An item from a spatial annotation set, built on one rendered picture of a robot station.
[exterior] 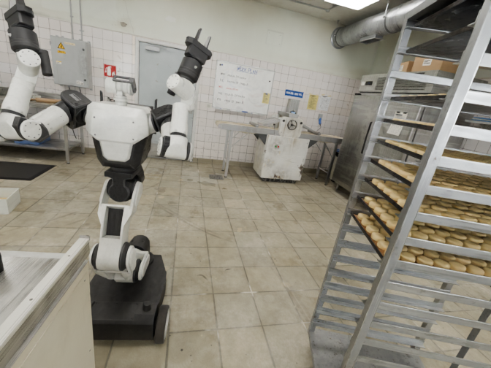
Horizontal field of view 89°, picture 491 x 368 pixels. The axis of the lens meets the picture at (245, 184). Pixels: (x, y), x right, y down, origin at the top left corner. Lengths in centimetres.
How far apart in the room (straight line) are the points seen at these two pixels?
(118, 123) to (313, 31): 484
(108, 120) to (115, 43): 399
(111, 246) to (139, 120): 62
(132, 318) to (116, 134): 99
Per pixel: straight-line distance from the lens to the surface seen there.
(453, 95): 87
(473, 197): 101
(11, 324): 76
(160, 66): 513
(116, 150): 132
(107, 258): 143
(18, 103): 127
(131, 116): 126
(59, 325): 91
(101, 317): 170
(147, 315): 164
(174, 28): 515
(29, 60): 131
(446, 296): 117
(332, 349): 177
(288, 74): 544
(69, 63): 521
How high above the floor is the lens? 141
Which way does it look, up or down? 19 degrees down
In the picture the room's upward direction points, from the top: 9 degrees clockwise
